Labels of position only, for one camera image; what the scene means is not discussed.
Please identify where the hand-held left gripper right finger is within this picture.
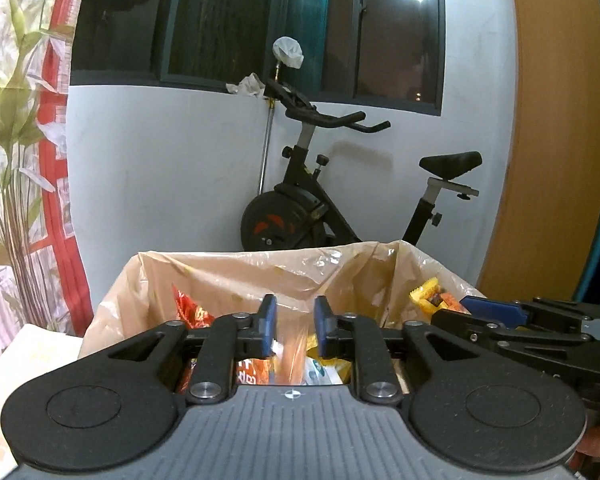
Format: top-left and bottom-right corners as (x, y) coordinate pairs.
(314, 296), (481, 403)

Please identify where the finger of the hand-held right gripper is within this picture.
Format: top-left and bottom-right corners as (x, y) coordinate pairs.
(430, 309), (593, 356)
(459, 296), (600, 331)

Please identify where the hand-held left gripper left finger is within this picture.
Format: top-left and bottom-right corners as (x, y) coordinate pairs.
(107, 294), (281, 405)

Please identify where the white blue snack packet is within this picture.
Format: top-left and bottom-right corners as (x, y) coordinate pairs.
(300, 357), (342, 386)

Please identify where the yellow orange snack packet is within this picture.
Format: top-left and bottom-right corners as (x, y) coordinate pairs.
(409, 277), (473, 318)

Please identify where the brown cardboard box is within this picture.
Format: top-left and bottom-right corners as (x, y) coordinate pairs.
(80, 240), (486, 396)

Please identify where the black exercise bike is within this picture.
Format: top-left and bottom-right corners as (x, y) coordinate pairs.
(240, 77), (483, 253)

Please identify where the metal pole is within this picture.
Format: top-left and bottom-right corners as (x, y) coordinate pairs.
(257, 60), (284, 196)

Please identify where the wooden panel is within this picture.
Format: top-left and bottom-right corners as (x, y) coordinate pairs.
(477, 0), (600, 306)

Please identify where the crumpled white tissue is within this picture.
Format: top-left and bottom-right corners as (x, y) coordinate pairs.
(225, 72), (267, 99)

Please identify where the white plastic bag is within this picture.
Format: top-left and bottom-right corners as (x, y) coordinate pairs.
(272, 36), (305, 69)

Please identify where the dark window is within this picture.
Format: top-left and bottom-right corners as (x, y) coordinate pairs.
(70, 0), (446, 117)

